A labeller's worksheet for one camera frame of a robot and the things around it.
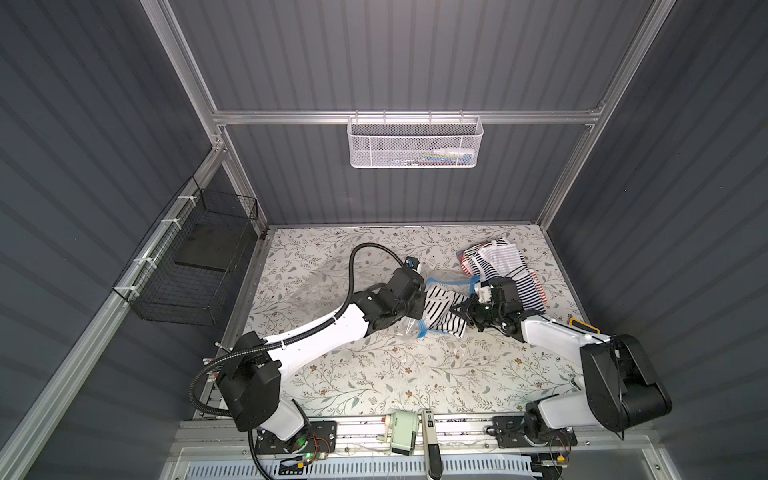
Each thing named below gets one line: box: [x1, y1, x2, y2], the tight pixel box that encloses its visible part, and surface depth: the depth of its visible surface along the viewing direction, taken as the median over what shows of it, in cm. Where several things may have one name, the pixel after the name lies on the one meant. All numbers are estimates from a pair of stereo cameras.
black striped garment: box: [424, 284, 469, 338], surface depth 96 cm
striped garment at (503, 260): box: [463, 240, 545, 313], surface depth 103 cm
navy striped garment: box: [457, 239, 548, 312], surface depth 103 cm
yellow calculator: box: [569, 318, 601, 334], surface depth 93 cm
